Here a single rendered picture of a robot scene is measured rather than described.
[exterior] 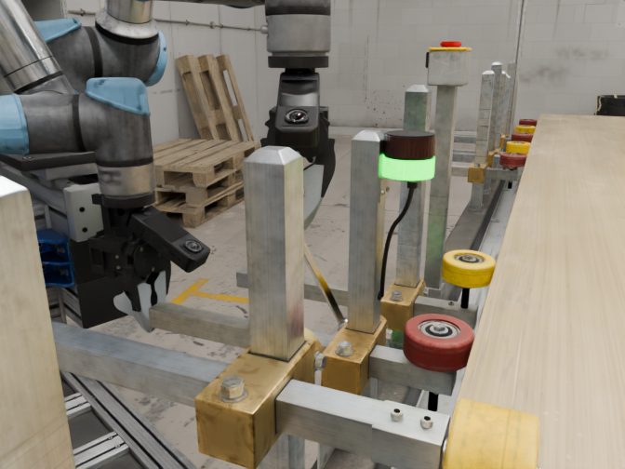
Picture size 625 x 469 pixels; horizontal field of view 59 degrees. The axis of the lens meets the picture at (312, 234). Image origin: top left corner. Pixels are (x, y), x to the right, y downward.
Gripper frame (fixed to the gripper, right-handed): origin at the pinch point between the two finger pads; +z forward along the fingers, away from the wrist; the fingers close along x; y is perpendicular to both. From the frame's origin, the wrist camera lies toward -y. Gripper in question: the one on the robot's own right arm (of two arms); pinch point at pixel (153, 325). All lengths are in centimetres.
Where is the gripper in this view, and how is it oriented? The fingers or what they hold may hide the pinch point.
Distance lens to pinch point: 86.3
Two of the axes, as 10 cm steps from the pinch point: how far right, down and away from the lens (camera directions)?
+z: 0.0, 9.5, 3.2
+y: -9.2, -1.2, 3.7
